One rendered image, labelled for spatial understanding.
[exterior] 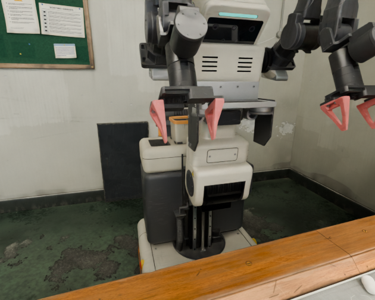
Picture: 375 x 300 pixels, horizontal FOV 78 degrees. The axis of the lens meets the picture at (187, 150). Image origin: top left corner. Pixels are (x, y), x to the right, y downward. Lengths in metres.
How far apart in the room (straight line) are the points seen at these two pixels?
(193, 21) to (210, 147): 0.48
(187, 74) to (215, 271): 0.37
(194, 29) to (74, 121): 1.86
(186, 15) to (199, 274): 0.45
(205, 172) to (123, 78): 1.50
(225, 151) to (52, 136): 1.71
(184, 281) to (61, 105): 1.93
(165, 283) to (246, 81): 0.63
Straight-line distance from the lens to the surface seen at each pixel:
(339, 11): 0.75
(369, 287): 0.57
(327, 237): 0.64
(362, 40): 0.69
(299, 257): 0.55
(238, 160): 0.89
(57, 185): 2.41
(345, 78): 0.70
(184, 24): 0.44
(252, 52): 0.84
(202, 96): 0.45
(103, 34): 2.18
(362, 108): 0.76
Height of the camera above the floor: 1.10
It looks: 17 degrees down
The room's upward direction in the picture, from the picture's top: straight up
